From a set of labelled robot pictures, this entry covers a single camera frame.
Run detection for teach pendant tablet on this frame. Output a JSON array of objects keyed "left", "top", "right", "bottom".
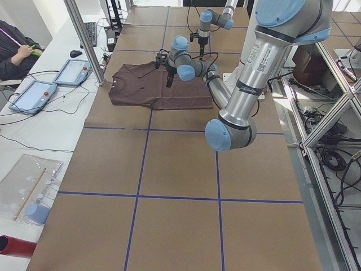
[
  {"left": 53, "top": 59, "right": 91, "bottom": 86},
  {"left": 8, "top": 80, "right": 58, "bottom": 115}
]

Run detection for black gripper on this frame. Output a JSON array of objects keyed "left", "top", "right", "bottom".
[
  {"left": 198, "top": 36, "right": 208, "bottom": 60},
  {"left": 166, "top": 64, "right": 177, "bottom": 88}
]

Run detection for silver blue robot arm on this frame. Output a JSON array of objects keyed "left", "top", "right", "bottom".
[
  {"left": 195, "top": 0, "right": 238, "bottom": 60},
  {"left": 163, "top": 1, "right": 333, "bottom": 151}
]

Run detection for clear plastic bag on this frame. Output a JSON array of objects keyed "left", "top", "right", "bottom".
[{"left": 1, "top": 155, "right": 63, "bottom": 225}]

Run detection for dark brown t-shirt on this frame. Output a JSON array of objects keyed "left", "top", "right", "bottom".
[{"left": 109, "top": 62, "right": 213, "bottom": 110}]

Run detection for red cylinder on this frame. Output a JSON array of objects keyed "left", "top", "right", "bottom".
[{"left": 1, "top": 235, "right": 37, "bottom": 259}]

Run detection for seated person in black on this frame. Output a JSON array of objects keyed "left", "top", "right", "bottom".
[{"left": 1, "top": 20, "right": 43, "bottom": 81}]

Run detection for blue plastic cup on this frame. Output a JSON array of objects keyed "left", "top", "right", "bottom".
[{"left": 25, "top": 203, "right": 50, "bottom": 225}]

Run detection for black keyboard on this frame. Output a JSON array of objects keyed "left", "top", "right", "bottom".
[{"left": 83, "top": 22, "right": 98, "bottom": 47}]

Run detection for aluminium frame rack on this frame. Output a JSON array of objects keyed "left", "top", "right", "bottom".
[{"left": 275, "top": 43, "right": 360, "bottom": 270}]

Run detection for aluminium frame post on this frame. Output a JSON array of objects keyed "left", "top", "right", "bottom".
[{"left": 64, "top": 0, "right": 106, "bottom": 86}]

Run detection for wooden stick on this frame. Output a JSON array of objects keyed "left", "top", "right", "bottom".
[{"left": 12, "top": 168, "right": 46, "bottom": 221}]

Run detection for near teach pendant tablet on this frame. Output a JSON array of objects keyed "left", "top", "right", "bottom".
[{"left": 8, "top": 80, "right": 58, "bottom": 115}]

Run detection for far teach pendant tablet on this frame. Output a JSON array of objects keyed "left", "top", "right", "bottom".
[{"left": 53, "top": 59, "right": 91, "bottom": 86}]

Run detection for black computer mouse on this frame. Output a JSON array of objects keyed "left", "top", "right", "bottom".
[{"left": 69, "top": 50, "right": 83, "bottom": 58}]

